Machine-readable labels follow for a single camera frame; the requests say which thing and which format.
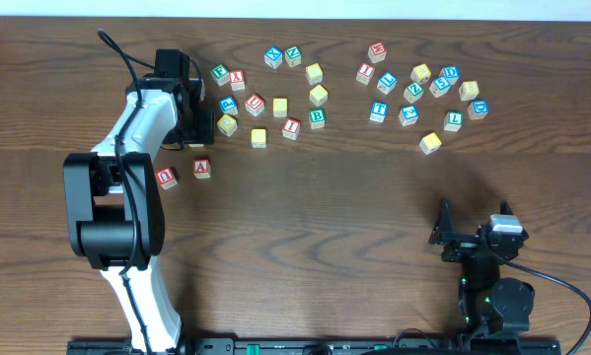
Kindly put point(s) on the green N block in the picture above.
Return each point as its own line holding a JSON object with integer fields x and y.
{"x": 293, "y": 56}

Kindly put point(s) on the yellow block upper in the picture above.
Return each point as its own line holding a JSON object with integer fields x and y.
{"x": 314, "y": 74}

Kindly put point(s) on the yellow K block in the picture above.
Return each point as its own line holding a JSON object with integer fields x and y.
{"x": 430, "y": 143}

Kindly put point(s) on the red U block near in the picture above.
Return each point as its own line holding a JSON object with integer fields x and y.
{"x": 166, "y": 178}

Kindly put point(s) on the yellow o block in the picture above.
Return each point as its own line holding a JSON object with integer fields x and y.
{"x": 258, "y": 138}
{"x": 280, "y": 107}

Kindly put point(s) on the green Z block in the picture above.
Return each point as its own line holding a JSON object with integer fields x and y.
{"x": 413, "y": 92}

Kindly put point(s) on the yellow 8 block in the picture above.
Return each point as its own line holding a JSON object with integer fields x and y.
{"x": 469, "y": 90}

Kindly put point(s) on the yellow block lower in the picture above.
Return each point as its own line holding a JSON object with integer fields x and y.
{"x": 318, "y": 95}

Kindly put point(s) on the yellow block by P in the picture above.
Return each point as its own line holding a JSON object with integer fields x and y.
{"x": 227, "y": 125}

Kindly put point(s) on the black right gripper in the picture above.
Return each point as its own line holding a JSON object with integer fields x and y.
{"x": 464, "y": 238}

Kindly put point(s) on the green 7 block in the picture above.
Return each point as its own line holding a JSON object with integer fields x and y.
{"x": 453, "y": 121}

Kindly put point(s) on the blue 5 block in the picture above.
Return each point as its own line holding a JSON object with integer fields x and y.
{"x": 439, "y": 86}

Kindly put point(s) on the red block top right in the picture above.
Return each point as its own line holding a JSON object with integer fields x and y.
{"x": 377, "y": 52}

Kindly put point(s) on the green F block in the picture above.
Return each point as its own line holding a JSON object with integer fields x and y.
{"x": 220, "y": 74}

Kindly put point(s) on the blue P block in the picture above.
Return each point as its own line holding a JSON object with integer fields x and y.
{"x": 229, "y": 105}

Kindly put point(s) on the red I block left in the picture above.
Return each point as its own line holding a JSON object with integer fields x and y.
{"x": 291, "y": 128}

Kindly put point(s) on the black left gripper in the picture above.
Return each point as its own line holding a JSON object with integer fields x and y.
{"x": 204, "y": 127}

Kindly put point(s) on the red I block right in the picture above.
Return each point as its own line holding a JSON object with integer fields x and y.
{"x": 365, "y": 73}

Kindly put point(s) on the green B block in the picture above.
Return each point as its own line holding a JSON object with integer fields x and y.
{"x": 317, "y": 118}

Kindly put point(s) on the yellow block soccer side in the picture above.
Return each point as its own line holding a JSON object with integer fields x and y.
{"x": 420, "y": 74}

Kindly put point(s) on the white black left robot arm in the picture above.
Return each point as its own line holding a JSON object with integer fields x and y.
{"x": 115, "y": 215}

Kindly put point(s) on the blue d block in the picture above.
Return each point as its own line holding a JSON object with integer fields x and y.
{"x": 478, "y": 109}
{"x": 450, "y": 73}

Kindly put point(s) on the red i block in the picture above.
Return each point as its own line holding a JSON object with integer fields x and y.
{"x": 291, "y": 128}
{"x": 365, "y": 73}

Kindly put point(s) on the blue X block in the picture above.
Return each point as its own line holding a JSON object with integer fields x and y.
{"x": 273, "y": 57}

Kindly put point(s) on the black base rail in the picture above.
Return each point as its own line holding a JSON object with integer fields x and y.
{"x": 405, "y": 345}

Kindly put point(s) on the red A block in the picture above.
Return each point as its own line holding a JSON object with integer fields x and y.
{"x": 201, "y": 168}

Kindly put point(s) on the red U block middle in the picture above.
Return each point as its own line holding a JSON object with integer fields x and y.
{"x": 255, "y": 104}

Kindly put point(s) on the blue D block upper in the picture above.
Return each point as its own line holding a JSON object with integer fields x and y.
{"x": 450, "y": 73}

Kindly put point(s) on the red Y block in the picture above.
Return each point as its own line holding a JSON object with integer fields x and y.
{"x": 237, "y": 80}

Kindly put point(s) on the red u block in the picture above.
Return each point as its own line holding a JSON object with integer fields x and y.
{"x": 166, "y": 178}
{"x": 255, "y": 104}

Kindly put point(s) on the blue D block right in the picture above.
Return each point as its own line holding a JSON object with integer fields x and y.
{"x": 478, "y": 109}

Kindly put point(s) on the yellow O block front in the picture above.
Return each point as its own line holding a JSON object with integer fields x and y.
{"x": 258, "y": 138}

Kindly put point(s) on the blue 2 block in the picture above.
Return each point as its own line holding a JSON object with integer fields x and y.
{"x": 408, "y": 115}

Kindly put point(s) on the yellow O block middle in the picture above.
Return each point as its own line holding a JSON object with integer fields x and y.
{"x": 280, "y": 107}

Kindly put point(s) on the blue L block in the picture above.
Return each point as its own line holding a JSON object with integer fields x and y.
{"x": 387, "y": 82}

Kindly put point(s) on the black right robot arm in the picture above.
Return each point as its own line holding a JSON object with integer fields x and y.
{"x": 492, "y": 305}

